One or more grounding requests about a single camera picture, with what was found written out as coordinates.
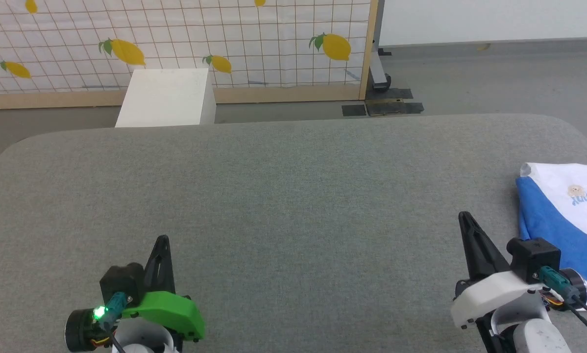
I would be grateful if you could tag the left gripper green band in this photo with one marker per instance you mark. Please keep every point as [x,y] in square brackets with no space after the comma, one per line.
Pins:
[171,309]

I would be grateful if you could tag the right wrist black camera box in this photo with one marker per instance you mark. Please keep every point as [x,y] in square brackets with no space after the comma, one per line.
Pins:
[533,257]

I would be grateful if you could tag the small black floor mat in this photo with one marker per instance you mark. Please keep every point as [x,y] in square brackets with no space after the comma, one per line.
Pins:
[354,110]

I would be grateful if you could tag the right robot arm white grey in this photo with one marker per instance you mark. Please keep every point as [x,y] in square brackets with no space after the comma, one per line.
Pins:
[538,338]

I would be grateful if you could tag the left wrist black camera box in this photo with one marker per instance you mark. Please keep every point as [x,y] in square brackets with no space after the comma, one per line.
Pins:
[122,279]

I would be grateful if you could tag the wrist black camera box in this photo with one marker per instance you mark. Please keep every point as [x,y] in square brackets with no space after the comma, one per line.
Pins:
[533,257]
[122,279]

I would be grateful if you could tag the lemon print partition wooden frame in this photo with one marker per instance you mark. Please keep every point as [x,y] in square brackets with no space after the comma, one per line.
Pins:
[176,29]

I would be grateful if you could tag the grey metal beam with caster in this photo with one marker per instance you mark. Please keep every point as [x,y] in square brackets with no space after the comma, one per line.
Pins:
[379,73]

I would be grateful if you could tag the black floor base plates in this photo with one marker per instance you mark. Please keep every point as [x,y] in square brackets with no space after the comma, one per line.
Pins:
[394,107]

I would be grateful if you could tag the white rectangular box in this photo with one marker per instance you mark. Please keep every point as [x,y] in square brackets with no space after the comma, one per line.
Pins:
[168,98]

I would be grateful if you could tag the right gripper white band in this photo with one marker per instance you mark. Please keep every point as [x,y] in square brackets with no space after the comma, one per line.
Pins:
[494,294]

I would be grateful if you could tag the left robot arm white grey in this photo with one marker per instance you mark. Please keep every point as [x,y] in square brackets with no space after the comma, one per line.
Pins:
[136,349]

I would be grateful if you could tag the white and blue raglan shirt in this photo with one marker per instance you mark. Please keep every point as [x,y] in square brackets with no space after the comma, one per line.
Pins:
[563,220]

